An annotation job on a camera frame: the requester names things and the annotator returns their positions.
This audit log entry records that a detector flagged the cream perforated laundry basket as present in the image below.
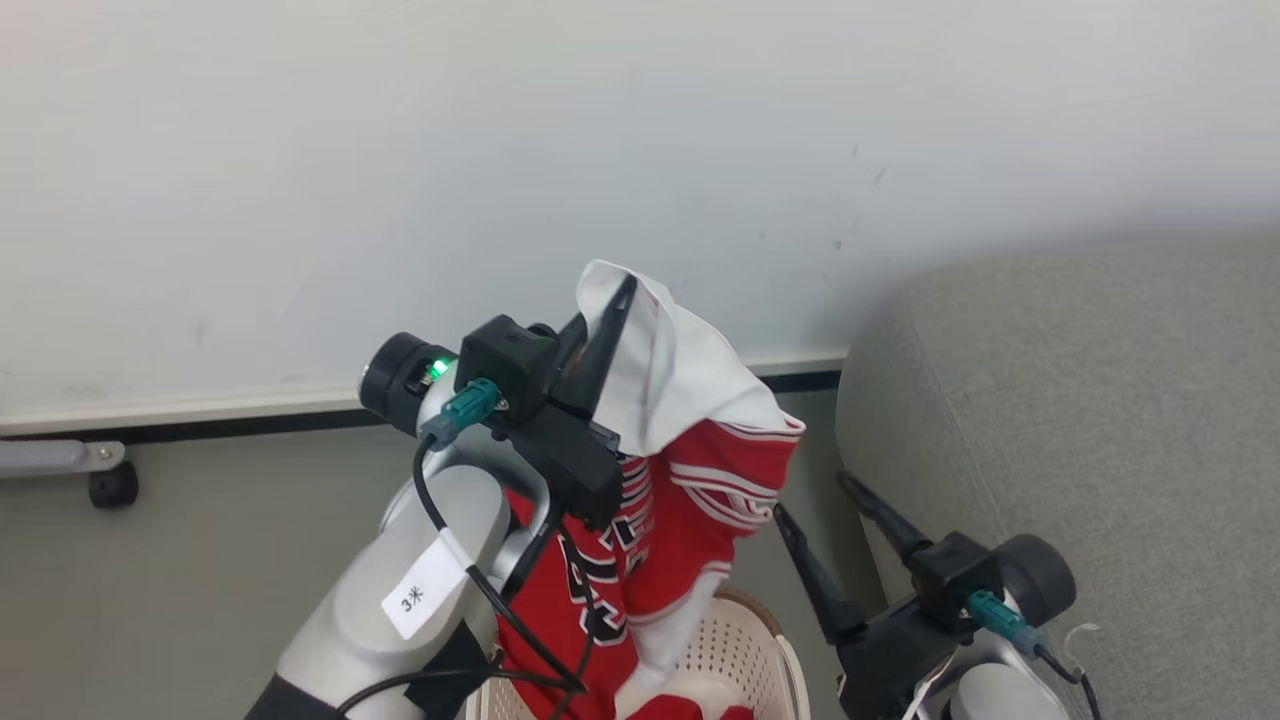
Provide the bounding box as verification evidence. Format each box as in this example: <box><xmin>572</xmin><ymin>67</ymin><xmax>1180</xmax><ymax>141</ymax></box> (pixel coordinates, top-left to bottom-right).
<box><xmin>464</xmin><ymin>585</ymin><xmax>812</xmax><ymax>720</ymax></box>

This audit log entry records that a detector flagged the red and white jersey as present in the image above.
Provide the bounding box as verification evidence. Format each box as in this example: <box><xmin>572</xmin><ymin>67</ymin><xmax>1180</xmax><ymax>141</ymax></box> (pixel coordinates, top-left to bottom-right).
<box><xmin>495</xmin><ymin>259</ymin><xmax>807</xmax><ymax>720</ymax></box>

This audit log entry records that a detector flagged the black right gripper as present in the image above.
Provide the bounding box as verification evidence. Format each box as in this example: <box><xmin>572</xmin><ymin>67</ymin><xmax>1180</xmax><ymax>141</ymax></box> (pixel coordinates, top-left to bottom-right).
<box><xmin>773</xmin><ymin>470</ymin><xmax>969</xmax><ymax>720</ymax></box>

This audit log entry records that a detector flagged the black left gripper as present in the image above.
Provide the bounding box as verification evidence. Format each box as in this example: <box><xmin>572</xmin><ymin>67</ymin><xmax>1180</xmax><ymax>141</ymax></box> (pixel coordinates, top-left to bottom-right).
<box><xmin>490</xmin><ymin>275</ymin><xmax>639</xmax><ymax>532</ymax></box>

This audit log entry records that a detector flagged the white paper label tag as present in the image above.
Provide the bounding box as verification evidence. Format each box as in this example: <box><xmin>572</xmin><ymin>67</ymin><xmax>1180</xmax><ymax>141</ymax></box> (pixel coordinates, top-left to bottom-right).
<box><xmin>381</xmin><ymin>540</ymin><xmax>470</xmax><ymax>642</ymax></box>

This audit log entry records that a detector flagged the grey metal stand leg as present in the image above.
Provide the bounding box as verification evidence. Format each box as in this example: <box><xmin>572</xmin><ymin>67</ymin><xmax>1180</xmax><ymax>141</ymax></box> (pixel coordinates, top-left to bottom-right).
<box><xmin>0</xmin><ymin>439</ymin><xmax>127</xmax><ymax>480</ymax></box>

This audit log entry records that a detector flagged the black caster wheel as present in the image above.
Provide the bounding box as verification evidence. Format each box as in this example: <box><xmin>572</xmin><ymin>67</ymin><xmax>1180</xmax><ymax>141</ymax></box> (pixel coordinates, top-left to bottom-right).
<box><xmin>87</xmin><ymin>461</ymin><xmax>140</xmax><ymax>510</ymax></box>

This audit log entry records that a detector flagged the grey fabric sofa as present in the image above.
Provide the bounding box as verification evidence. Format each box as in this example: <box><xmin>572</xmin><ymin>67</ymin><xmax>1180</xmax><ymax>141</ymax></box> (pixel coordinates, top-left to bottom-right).
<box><xmin>834</xmin><ymin>232</ymin><xmax>1280</xmax><ymax>720</ymax></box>

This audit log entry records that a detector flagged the white and black baseboard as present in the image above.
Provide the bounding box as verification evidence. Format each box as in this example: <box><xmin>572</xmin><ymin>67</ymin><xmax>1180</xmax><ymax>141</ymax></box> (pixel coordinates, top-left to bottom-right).
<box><xmin>0</xmin><ymin>349</ymin><xmax>851</xmax><ymax>442</ymax></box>

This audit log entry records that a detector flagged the black cable with teal plug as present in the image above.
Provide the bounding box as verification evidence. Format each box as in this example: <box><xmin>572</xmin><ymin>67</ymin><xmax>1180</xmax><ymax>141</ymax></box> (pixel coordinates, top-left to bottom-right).
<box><xmin>966</xmin><ymin>589</ymin><xmax>1103</xmax><ymax>720</ymax></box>
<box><xmin>335</xmin><ymin>378</ymin><xmax>598</xmax><ymax>720</ymax></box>

